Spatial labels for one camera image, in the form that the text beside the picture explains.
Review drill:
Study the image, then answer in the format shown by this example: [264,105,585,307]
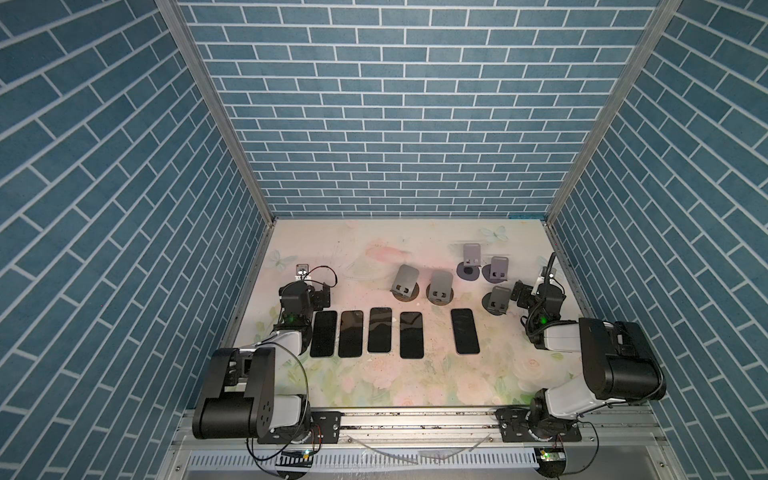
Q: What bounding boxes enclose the wooden round stand middle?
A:
[390,264,419,302]

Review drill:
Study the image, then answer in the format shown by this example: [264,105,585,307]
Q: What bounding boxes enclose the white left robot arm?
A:
[192,280,331,443]

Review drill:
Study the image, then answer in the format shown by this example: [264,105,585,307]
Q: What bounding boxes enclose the black phone stand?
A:
[338,310,364,358]
[310,310,338,358]

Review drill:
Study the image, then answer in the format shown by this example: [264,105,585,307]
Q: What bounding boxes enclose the aluminium corner post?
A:
[155,0,276,226]
[544,0,685,226]

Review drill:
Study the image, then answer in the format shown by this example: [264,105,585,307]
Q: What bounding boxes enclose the black phone front stand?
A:
[310,310,338,358]

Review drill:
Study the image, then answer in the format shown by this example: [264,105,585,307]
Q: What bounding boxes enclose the grey phone stand front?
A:
[481,256,509,284]

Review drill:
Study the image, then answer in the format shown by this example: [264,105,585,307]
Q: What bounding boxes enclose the aluminium corner post right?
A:
[544,0,685,226]

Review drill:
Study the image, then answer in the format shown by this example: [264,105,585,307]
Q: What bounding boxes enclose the grey metal phone stand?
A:
[456,243,482,281]

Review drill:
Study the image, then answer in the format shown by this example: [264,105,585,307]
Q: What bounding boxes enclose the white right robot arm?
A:
[496,279,666,442]

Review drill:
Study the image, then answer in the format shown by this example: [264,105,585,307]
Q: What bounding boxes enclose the aluminium corner post left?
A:
[155,0,276,226]

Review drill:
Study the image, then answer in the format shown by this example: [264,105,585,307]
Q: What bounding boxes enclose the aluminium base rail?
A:
[158,406,684,479]

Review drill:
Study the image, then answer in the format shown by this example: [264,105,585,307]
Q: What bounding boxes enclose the wooden round stand base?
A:
[426,270,454,306]

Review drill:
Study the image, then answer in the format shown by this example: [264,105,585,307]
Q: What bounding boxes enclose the black phone pink case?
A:
[451,308,480,355]

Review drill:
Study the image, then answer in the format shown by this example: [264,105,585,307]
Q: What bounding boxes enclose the dark round stand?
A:
[481,286,512,316]

